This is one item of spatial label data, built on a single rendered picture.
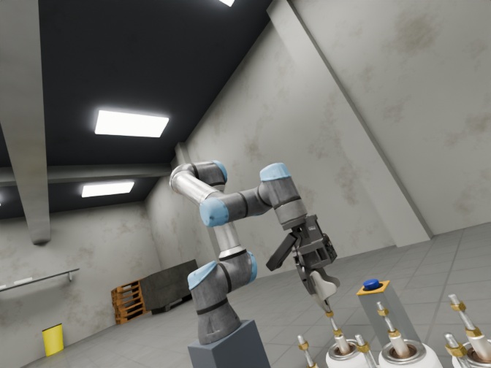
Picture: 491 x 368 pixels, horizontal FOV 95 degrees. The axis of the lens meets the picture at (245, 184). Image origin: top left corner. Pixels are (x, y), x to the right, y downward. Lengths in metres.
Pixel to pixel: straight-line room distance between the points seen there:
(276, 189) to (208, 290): 0.46
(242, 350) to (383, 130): 2.60
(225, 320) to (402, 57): 2.89
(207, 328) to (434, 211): 2.50
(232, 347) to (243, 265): 0.26
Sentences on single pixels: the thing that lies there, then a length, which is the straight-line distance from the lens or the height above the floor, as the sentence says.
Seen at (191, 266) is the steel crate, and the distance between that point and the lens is 5.80.
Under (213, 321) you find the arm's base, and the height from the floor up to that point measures 0.35.
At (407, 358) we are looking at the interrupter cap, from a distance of 0.57.
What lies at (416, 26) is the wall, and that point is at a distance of 3.17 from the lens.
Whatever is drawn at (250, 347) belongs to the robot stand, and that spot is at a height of 0.24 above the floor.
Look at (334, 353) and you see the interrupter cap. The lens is 0.65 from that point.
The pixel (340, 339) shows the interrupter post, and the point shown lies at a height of 0.28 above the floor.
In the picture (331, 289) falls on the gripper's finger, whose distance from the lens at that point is 0.57.
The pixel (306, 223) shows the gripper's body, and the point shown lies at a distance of 0.56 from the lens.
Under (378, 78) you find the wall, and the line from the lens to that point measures 3.11.
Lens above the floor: 0.52
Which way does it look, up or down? 16 degrees up
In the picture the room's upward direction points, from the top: 22 degrees counter-clockwise
